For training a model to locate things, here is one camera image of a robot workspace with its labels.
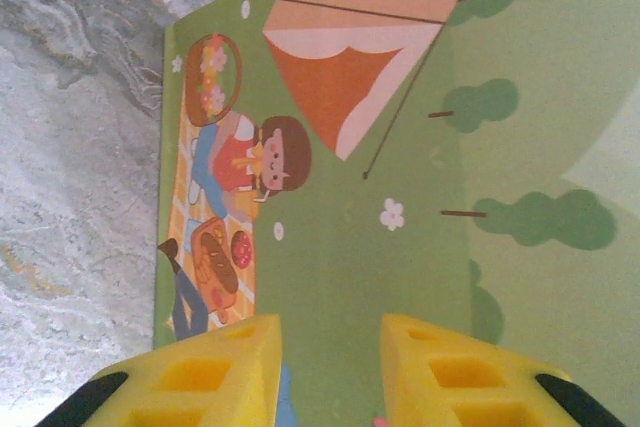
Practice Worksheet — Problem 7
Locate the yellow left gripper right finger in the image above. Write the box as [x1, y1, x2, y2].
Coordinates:
[379, 314, 626, 427]

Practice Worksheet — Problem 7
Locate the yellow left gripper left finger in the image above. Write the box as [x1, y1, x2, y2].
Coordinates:
[44, 314, 286, 427]

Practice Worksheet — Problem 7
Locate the white printed paper bag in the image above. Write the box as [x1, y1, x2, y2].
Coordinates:
[152, 0, 640, 427]

